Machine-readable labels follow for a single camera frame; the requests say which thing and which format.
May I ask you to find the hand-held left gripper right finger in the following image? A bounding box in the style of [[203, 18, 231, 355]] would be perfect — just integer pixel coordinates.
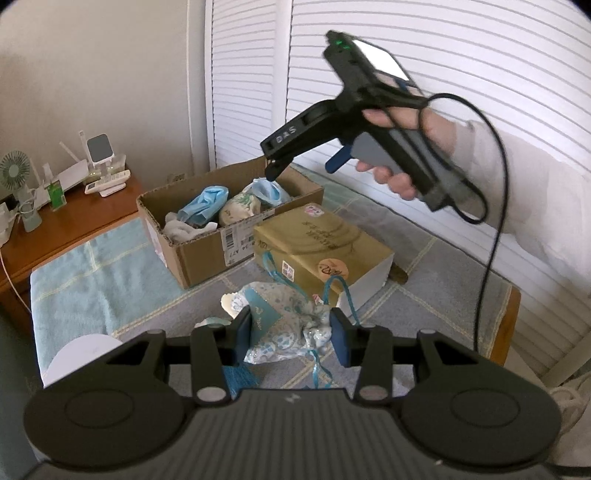
[[330, 307, 483, 403]]

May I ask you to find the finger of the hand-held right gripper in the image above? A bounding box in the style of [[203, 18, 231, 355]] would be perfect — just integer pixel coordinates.
[[325, 143, 355, 175], [264, 154, 297, 182]]

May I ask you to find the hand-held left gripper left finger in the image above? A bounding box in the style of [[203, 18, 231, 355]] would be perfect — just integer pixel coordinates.
[[104, 305, 254, 406]]

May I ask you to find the plastic-wrapped blue face mask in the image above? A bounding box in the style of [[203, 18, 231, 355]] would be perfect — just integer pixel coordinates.
[[242, 178, 294, 210]]

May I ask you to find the blue patterned drawstring pouch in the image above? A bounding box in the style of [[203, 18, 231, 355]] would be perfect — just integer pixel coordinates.
[[203, 277, 358, 400]]

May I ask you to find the cream printed pouch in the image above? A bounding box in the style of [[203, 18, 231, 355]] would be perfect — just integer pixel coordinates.
[[218, 191, 260, 227]]

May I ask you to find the blue face mask bundle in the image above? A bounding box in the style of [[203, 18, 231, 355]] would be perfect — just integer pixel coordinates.
[[178, 186, 230, 227]]

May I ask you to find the cardboard box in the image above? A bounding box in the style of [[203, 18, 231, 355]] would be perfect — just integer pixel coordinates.
[[136, 157, 325, 291]]

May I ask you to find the white fluffy cloth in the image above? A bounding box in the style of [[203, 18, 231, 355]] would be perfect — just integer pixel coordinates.
[[161, 211, 219, 245]]

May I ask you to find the person's right forearm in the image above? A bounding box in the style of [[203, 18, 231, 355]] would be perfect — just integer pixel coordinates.
[[455, 117, 591, 259]]

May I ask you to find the person's right hand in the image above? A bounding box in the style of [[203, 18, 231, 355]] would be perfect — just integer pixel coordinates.
[[355, 104, 460, 201]]

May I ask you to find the golden tissue pack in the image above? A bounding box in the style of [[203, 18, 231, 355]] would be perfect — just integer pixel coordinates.
[[253, 203, 395, 315]]

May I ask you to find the white louvered closet door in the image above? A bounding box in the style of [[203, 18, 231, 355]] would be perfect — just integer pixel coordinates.
[[205, 0, 296, 169], [272, 0, 591, 384]]

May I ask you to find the clear jar with white lid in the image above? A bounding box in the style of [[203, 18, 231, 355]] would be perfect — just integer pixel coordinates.
[[42, 333, 123, 388]]

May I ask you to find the white remote control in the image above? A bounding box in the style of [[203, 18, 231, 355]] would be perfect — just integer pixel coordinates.
[[84, 170, 131, 193]]

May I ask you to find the light blue towel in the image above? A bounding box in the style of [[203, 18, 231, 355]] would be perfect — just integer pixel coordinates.
[[30, 217, 162, 370]]

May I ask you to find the white stand with grey screen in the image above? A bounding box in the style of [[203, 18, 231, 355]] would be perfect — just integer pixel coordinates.
[[85, 134, 126, 185]]

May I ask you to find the wooden nightstand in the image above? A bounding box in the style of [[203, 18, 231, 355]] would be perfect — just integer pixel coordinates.
[[0, 168, 146, 296]]

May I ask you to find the white router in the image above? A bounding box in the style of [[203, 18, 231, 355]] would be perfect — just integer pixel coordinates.
[[34, 130, 100, 204]]

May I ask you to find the green spray bottle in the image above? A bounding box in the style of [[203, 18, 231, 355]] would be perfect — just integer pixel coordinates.
[[43, 162, 66, 212]]

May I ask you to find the teal bed sheet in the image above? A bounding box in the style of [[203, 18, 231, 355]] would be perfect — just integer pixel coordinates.
[[0, 305, 44, 462]]

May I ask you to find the white power strip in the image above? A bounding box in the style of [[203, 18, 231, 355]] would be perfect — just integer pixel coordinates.
[[0, 203, 14, 245]]

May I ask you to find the small green desk fan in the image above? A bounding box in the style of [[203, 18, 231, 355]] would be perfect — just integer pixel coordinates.
[[0, 150, 42, 233]]

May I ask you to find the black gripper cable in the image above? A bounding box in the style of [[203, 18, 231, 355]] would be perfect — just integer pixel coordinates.
[[418, 92, 509, 356]]

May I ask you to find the white power cable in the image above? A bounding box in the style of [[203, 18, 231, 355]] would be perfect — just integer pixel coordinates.
[[0, 251, 33, 319]]

